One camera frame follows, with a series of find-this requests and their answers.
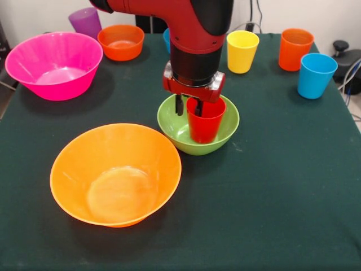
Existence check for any red plastic cup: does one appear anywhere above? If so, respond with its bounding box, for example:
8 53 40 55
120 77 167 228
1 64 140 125
186 97 227 145

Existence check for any blue plastic bowl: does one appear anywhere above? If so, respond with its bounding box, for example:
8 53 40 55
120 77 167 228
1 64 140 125
162 27 171 55

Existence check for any orange plastic bowl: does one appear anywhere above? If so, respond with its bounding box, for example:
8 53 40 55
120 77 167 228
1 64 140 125
97 24 145 62

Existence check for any pink plastic bowl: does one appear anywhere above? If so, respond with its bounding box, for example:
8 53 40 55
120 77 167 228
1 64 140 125
5 32 104 102

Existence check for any blue plastic cup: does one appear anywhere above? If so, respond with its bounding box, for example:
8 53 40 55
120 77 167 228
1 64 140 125
297 53 338 100

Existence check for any dark green tablecloth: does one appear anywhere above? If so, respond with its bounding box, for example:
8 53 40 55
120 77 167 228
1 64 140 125
0 32 361 271

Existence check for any purple plastic cup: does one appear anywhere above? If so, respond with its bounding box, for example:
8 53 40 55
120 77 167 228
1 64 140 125
68 7 103 40

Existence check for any grey cable bundle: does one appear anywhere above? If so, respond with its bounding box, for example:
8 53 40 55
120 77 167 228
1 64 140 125
338 59 361 108

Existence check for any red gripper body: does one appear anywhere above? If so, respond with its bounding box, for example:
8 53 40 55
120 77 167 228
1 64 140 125
162 60 227 103

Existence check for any green plastic bowl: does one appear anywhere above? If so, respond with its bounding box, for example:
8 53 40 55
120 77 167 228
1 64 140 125
157 93 240 156

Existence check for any black wall cable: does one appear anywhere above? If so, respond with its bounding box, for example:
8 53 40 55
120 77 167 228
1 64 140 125
230 0 263 33

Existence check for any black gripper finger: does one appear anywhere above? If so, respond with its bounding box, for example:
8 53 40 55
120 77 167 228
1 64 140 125
175 94 184 117
193 98 205 117

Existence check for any yellow plastic cup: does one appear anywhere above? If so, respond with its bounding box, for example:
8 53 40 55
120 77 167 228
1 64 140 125
227 30 260 75

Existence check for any yellow plastic bowl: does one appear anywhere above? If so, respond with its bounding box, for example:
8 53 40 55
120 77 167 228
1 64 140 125
50 123 182 228

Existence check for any orange plastic cup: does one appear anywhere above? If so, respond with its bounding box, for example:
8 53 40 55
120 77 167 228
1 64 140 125
278 28 315 72

